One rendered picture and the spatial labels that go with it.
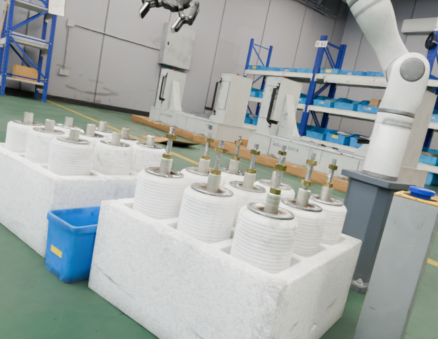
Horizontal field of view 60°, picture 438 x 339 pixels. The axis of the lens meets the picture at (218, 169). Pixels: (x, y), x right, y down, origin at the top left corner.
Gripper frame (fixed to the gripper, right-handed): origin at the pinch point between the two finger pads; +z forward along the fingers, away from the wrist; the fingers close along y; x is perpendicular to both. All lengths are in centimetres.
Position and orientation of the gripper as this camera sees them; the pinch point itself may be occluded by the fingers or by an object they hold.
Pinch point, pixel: (157, 21)
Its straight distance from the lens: 102.4
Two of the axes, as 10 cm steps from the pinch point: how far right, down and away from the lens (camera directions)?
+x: 0.6, -3.5, -9.3
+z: -4.6, 8.2, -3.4
